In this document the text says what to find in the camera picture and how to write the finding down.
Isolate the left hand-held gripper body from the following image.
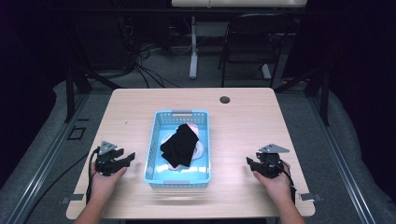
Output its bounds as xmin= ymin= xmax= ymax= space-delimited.
xmin=94 ymin=140 xmax=126 ymax=177

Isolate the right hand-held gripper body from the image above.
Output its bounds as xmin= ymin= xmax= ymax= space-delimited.
xmin=258 ymin=143 xmax=290 ymax=179

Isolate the blue plastic basket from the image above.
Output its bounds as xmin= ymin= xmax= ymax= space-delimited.
xmin=143 ymin=109 xmax=212 ymax=189

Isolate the black sock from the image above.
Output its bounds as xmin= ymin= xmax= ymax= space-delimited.
xmin=160 ymin=122 xmax=201 ymax=169

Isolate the person's left hand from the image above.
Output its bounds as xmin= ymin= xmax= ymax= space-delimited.
xmin=89 ymin=161 xmax=129 ymax=204

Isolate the person's right hand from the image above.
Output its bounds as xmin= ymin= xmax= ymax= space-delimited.
xmin=252 ymin=162 xmax=296 ymax=206

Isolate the black tape rectangle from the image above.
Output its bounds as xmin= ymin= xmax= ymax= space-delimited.
xmin=66 ymin=125 xmax=87 ymax=141

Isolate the pink and white sock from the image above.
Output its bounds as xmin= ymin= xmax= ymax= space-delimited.
xmin=160 ymin=121 xmax=206 ymax=172

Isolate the black metal stand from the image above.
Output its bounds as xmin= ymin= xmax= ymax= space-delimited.
xmin=63 ymin=27 xmax=122 ymax=124
xmin=274 ymin=66 xmax=331 ymax=127

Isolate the black folding chair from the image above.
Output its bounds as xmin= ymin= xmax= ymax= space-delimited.
xmin=217 ymin=12 xmax=297 ymax=89

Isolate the white desk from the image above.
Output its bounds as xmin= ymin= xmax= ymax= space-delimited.
xmin=170 ymin=0 xmax=308 ymax=81

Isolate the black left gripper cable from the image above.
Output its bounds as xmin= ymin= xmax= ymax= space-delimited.
xmin=23 ymin=147 xmax=101 ymax=224

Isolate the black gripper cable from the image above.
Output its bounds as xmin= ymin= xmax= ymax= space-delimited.
xmin=274 ymin=160 xmax=297 ymax=204
xmin=23 ymin=147 xmax=101 ymax=224

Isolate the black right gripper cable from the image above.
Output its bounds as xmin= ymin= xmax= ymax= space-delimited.
xmin=274 ymin=160 xmax=297 ymax=204

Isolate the grey table bracket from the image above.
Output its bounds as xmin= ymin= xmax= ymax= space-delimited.
xmin=299 ymin=192 xmax=324 ymax=203
xmin=60 ymin=193 xmax=85 ymax=205

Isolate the aluminium floor rail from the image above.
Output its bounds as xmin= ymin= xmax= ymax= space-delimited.
xmin=6 ymin=92 xmax=92 ymax=224
xmin=306 ymin=94 xmax=377 ymax=224

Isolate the bundle of black floor cables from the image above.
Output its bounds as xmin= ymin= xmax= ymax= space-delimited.
xmin=115 ymin=15 xmax=181 ymax=90

